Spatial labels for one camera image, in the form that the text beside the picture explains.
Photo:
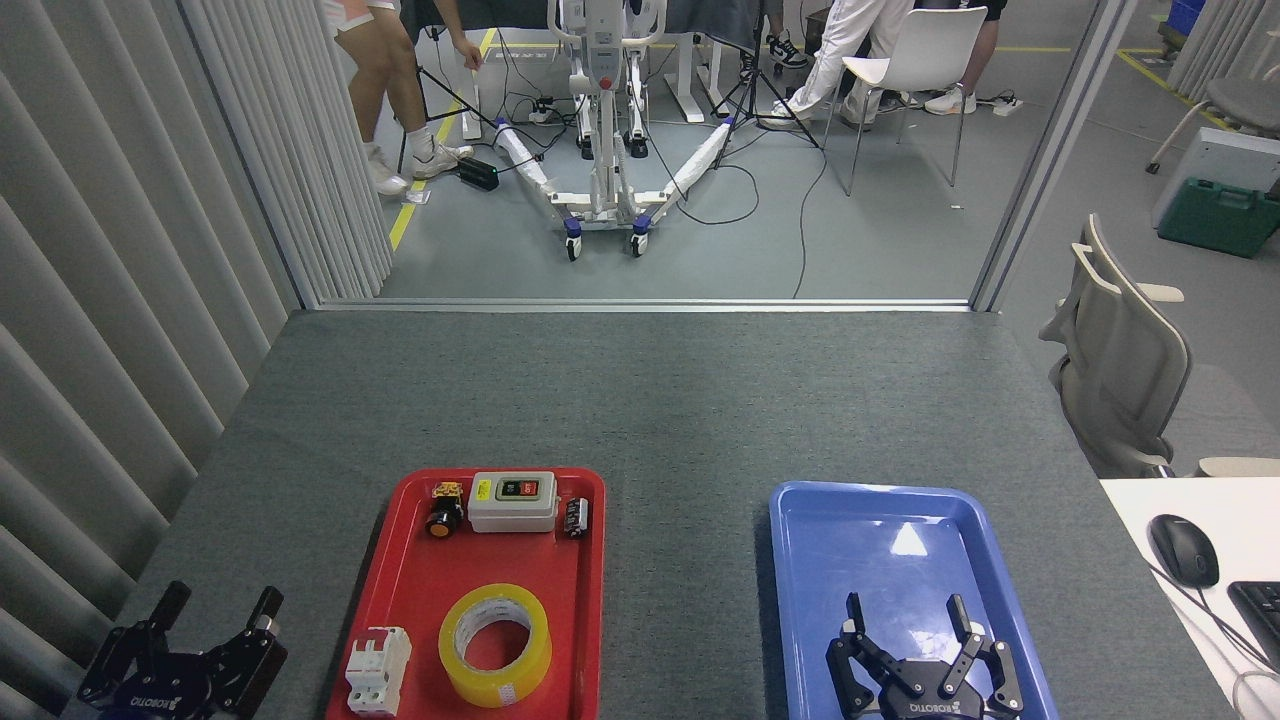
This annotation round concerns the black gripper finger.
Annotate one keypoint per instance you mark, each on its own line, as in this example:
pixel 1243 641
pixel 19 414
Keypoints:
pixel 120 660
pixel 1000 670
pixel 850 670
pixel 250 665

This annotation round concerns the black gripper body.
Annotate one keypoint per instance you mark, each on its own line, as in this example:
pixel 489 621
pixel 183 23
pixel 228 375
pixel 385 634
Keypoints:
pixel 930 705
pixel 160 695

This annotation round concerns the yellow tape roll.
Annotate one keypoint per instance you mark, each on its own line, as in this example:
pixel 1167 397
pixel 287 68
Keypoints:
pixel 495 680

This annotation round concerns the blue plastic tray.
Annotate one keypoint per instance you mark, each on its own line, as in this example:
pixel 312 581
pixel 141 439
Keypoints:
pixel 880 570

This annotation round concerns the white circuit breaker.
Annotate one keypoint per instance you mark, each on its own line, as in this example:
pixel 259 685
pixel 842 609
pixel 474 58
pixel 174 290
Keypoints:
pixel 378 670

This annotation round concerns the red plastic tray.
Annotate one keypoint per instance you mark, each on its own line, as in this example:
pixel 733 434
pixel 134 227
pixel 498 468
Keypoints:
pixel 410 580

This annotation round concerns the white desk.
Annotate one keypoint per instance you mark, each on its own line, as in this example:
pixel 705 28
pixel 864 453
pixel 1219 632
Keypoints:
pixel 1190 650

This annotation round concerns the black computer mouse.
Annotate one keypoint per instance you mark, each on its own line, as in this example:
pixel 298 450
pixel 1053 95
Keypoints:
pixel 1183 550

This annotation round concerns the black orange push button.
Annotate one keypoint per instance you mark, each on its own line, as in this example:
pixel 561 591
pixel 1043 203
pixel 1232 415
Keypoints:
pixel 443 518

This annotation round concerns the black keyboard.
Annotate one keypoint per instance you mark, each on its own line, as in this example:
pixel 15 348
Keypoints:
pixel 1262 615

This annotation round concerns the black cylindrical capacitor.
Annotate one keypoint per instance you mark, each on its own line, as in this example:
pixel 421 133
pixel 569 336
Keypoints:
pixel 576 518

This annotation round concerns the beige chair armrest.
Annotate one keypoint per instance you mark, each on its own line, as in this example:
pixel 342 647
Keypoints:
pixel 1240 466

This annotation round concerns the beige office chair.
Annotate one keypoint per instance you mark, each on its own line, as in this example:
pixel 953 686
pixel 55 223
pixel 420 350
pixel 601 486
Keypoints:
pixel 1120 370

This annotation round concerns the green plastic case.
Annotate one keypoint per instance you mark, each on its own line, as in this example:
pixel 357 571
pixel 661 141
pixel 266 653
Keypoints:
pixel 1215 215

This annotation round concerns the black power brick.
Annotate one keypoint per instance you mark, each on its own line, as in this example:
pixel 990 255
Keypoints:
pixel 478 174

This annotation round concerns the grey equipment box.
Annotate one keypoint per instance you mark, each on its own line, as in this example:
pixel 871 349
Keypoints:
pixel 1225 155

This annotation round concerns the white power strip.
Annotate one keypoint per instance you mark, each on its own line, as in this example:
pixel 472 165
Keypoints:
pixel 545 112
pixel 1008 106

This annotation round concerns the white stand on wheels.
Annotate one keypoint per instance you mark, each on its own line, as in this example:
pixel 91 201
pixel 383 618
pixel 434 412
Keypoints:
pixel 605 150

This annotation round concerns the black tripod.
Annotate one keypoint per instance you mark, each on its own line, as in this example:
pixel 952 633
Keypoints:
pixel 755 90
pixel 450 100

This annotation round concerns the person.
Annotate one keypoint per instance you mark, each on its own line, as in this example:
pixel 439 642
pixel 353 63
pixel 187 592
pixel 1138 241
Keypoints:
pixel 385 70
pixel 975 60
pixel 835 50

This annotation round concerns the grey padded chair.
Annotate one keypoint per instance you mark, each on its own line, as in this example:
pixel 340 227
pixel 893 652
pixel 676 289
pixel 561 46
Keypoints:
pixel 1245 100

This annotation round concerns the white plastic chair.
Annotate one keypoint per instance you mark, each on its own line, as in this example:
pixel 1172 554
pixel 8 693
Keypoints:
pixel 935 45

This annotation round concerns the table with dark cloth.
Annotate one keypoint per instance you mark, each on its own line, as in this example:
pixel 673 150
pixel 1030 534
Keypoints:
pixel 690 60

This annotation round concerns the blue bin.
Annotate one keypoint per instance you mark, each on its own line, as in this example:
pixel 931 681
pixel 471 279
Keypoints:
pixel 1187 15

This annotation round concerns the grey push-button switch box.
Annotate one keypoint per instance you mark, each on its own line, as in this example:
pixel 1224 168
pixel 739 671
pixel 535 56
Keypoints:
pixel 512 512

